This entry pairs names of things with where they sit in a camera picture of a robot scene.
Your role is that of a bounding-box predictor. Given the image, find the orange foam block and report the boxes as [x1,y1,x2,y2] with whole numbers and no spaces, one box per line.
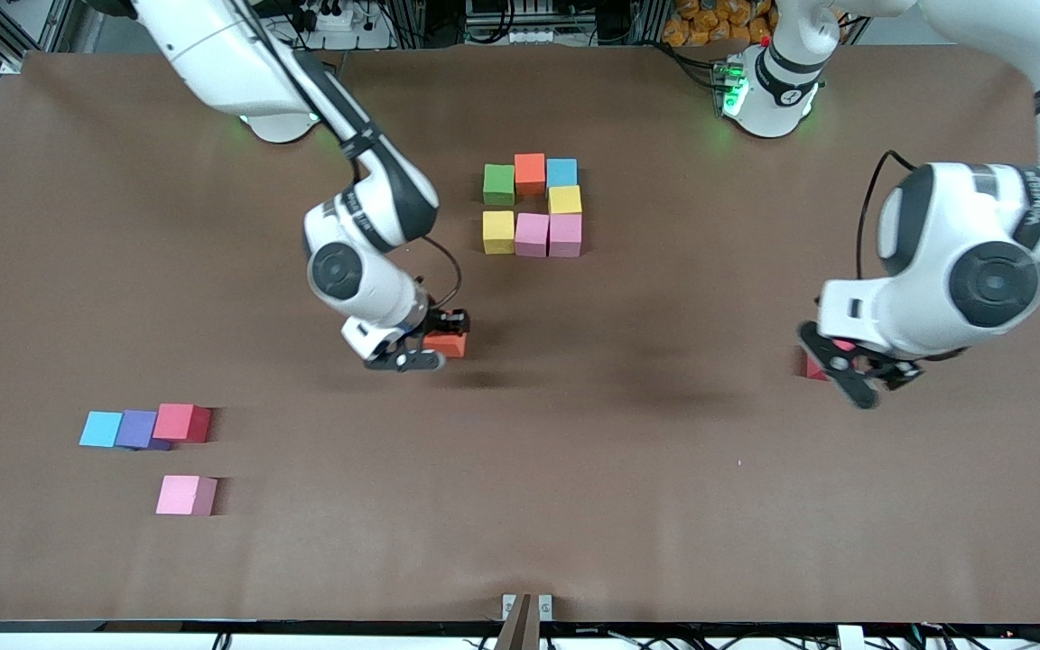
[423,330,469,360]
[514,153,547,198]

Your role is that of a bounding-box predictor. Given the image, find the red foam block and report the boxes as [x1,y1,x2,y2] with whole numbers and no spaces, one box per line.
[802,339,857,382]
[153,404,213,444]

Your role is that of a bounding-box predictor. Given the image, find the pink foam block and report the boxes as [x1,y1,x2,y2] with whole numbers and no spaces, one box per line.
[514,212,550,258]
[155,475,218,517]
[548,213,583,259]

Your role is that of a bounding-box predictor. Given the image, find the green foam block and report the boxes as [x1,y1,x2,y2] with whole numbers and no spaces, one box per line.
[482,163,517,207]

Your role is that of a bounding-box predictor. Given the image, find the brown table cover sheet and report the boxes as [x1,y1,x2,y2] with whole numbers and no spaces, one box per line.
[0,41,1040,626]

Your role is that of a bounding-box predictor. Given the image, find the purple foam block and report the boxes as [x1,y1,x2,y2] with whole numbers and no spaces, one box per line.
[116,410,172,451]

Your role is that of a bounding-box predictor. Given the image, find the aluminium equipment rack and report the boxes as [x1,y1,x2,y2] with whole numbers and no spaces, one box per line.
[367,0,665,48]

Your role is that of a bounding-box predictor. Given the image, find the pile of orange objects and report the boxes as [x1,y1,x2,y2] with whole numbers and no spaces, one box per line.
[662,0,778,48]

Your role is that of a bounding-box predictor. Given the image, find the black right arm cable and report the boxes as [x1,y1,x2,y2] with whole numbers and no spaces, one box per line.
[227,0,464,312]

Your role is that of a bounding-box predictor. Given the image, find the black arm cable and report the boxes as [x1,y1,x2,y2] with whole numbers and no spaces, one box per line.
[227,0,464,312]
[856,0,1040,281]

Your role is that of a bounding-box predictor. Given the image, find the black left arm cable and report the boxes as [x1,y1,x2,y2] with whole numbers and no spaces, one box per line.
[856,0,1040,281]

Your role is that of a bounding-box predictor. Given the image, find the small metal bracket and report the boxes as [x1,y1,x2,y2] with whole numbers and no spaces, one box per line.
[501,593,553,622]

